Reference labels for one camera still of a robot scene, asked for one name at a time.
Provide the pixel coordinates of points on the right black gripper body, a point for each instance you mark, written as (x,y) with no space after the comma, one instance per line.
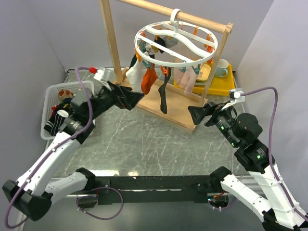
(220,116)

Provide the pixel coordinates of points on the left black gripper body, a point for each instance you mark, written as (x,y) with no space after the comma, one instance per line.
(107,100)

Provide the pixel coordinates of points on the orange sock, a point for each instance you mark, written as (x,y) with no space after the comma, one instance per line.
(149,79)

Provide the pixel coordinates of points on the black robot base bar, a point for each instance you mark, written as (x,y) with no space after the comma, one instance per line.
(152,189)

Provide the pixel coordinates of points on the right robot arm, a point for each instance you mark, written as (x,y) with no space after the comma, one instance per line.
(276,210)

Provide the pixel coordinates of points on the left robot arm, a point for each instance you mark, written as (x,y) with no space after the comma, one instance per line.
(32,193)

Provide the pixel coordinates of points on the white round clip hanger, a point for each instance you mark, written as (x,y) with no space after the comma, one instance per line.
(199,40)

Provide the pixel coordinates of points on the yellow plastic tray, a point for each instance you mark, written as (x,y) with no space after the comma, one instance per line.
(219,86)

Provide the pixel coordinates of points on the pink sheer sock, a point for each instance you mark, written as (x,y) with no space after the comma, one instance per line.
(186,80)

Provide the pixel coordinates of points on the dark green dotted sock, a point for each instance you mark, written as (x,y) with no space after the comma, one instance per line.
(133,61)

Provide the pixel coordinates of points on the argyle tan sock in basket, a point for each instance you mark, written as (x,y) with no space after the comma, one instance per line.
(64,95)

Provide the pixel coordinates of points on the pale green mug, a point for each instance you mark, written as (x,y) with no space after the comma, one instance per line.
(222,68)

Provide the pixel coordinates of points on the yellow bowl on plates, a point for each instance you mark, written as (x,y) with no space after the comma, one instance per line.
(204,73)

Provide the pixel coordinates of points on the yellow white small sock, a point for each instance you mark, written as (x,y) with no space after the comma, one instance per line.
(151,50)

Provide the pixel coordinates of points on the white plastic laundry basket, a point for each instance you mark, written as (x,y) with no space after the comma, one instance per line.
(51,99)

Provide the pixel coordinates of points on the navy striped sock in basket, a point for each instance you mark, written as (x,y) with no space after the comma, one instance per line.
(57,119)

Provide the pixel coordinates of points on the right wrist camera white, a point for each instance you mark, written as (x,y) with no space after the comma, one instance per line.
(236,96)

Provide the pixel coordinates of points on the wooden hanger rack frame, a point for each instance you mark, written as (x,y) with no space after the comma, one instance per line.
(177,102)

